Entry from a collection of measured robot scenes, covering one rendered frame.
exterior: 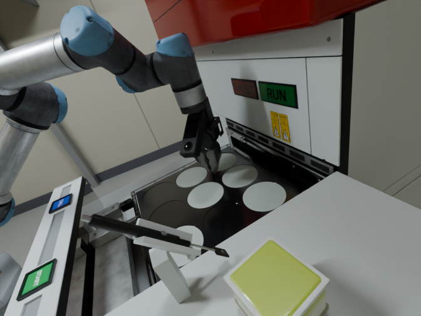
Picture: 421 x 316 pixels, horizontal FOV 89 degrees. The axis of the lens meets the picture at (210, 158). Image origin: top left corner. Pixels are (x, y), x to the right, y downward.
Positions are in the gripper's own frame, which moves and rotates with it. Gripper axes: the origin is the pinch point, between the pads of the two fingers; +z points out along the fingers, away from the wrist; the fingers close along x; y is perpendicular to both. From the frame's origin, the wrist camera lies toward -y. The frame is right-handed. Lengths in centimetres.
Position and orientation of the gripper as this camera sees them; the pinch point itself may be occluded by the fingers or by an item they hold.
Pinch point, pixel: (212, 171)
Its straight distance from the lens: 62.8
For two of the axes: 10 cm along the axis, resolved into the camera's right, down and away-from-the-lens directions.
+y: 3.9, -5.7, 7.3
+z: 2.8, 8.2, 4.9
